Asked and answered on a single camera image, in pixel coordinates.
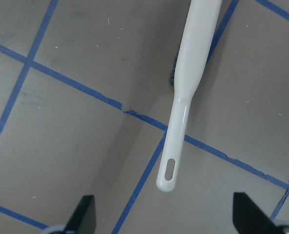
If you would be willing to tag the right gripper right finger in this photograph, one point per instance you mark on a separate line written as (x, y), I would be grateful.
(248, 218)

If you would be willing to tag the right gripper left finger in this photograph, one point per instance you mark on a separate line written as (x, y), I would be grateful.
(83, 219)

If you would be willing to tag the beige hand brush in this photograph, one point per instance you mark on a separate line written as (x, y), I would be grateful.
(193, 53)

